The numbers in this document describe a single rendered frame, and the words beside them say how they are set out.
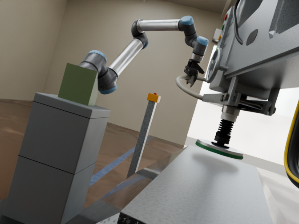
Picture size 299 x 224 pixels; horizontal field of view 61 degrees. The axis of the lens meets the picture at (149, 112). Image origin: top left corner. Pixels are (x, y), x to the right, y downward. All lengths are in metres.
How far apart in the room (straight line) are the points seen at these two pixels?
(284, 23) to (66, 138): 1.33
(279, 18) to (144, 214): 0.62
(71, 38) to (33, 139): 7.09
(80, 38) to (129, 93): 2.35
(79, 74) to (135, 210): 1.46
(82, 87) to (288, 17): 1.32
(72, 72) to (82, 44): 6.72
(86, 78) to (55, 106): 0.27
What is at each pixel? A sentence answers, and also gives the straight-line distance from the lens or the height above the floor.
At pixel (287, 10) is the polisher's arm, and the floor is 1.33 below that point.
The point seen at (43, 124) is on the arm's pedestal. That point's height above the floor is 0.67.
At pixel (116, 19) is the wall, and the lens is 8.38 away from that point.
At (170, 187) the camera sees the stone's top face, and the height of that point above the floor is 0.83.
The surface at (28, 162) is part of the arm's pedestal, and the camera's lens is 1.83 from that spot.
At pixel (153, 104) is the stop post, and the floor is 0.97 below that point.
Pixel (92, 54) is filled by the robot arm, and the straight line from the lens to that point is 1.95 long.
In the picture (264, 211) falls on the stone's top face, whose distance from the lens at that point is 0.65.
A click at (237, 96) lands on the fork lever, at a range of 0.98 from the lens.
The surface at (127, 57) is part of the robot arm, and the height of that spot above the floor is 1.30.
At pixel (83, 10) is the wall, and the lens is 8.82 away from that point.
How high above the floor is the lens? 1.00
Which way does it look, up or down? 2 degrees down
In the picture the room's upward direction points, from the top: 16 degrees clockwise
